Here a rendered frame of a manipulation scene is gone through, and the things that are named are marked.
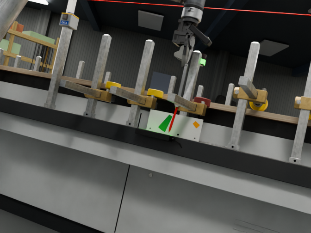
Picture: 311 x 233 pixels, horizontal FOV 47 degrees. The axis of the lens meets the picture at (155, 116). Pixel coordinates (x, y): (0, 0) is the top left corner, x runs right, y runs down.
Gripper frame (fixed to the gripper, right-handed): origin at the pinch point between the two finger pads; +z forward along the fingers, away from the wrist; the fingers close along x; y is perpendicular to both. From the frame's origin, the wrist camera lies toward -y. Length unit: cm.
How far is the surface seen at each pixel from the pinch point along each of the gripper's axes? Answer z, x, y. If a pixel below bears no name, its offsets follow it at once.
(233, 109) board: 13.3, -21.8, -20.9
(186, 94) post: 12.2, -6.0, -1.9
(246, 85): 8.7, 23.2, -32.5
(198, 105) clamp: 16.0, -5.2, -8.7
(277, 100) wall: -128, -965, 41
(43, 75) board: 15, -22, 95
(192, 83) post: 6.9, -5.9, -3.5
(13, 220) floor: 103, -22, 92
